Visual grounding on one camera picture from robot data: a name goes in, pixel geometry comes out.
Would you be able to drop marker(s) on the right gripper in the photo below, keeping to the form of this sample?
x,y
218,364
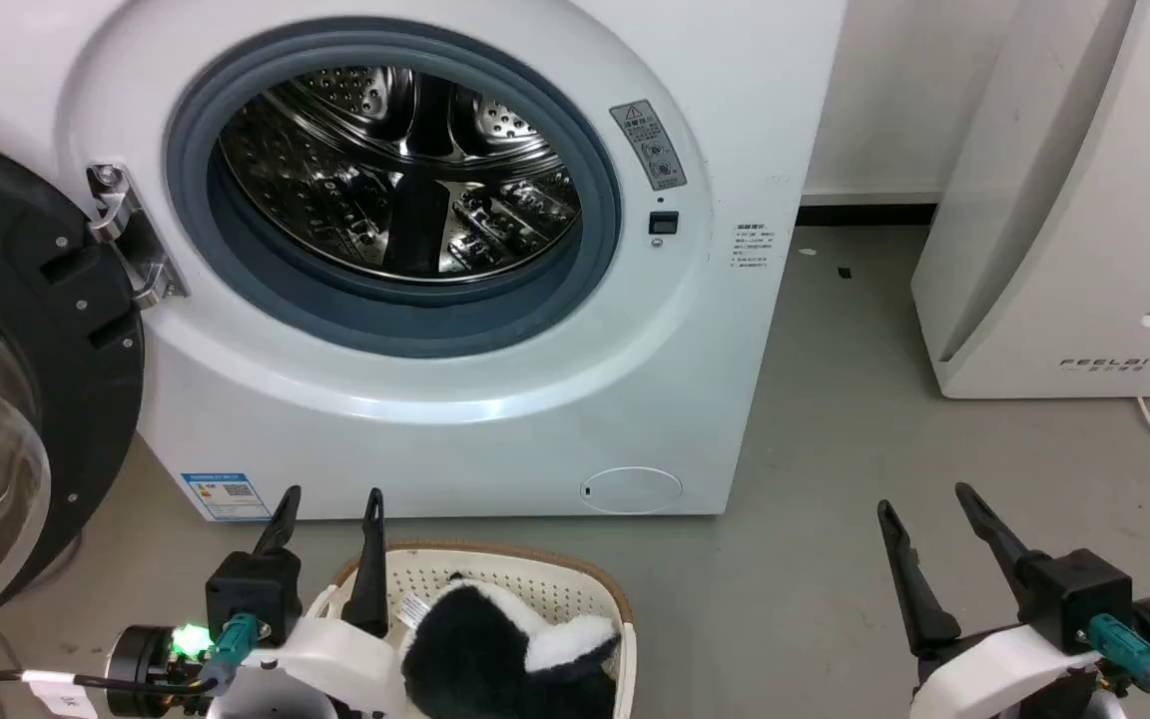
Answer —
x,y
1074,609

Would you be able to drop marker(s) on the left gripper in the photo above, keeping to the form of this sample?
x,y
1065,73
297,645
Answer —
x,y
261,619

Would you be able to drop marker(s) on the black and white plush toy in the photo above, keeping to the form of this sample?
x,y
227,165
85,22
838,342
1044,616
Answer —
x,y
495,654

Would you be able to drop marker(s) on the black round washer door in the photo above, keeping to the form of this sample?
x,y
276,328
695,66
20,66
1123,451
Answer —
x,y
56,330

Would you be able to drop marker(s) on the metal washing machine door hinge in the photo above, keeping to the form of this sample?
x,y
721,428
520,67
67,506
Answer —
x,y
126,235

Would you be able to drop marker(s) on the stainless steel washing machine drum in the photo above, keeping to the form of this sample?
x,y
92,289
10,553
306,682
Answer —
x,y
395,170

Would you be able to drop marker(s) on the blue energy label sticker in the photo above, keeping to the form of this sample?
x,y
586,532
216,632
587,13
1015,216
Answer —
x,y
226,496

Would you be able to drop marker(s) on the white front-load washing machine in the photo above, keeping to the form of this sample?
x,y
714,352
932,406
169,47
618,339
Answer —
x,y
455,439

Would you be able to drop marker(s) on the white perforated laundry basket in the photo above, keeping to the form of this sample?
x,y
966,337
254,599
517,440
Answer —
x,y
545,589

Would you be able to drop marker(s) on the grey rubber door gasket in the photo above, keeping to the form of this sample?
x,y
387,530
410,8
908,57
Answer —
x,y
405,310

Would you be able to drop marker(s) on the oval white filter cover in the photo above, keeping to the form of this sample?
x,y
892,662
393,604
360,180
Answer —
x,y
631,490

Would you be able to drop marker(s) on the small printed text label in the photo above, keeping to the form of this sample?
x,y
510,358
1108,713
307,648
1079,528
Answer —
x,y
752,248

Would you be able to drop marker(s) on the white Feelbird appliance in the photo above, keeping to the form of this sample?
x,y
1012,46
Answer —
x,y
1074,200

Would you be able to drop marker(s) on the black door latch socket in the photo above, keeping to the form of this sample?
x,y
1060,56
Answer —
x,y
663,222

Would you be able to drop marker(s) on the grey warning sticker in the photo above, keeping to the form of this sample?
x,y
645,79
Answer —
x,y
648,145

